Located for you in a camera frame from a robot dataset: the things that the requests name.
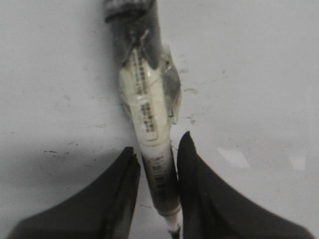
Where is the white glossy whiteboard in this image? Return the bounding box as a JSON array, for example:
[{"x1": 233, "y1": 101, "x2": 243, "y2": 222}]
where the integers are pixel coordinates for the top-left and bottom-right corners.
[{"x1": 0, "y1": 0, "x2": 319, "y2": 238}]

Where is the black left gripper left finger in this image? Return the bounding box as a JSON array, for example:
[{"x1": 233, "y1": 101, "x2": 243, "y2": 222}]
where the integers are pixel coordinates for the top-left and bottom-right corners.
[{"x1": 8, "y1": 147, "x2": 140, "y2": 239}]

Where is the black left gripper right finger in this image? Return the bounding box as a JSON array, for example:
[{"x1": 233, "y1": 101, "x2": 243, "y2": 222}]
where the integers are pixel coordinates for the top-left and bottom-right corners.
[{"x1": 177, "y1": 131, "x2": 314, "y2": 239}]

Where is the white whiteboard marker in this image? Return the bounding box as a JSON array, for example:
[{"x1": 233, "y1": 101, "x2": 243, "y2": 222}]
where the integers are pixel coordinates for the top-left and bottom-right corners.
[{"x1": 103, "y1": 0, "x2": 181, "y2": 239}]

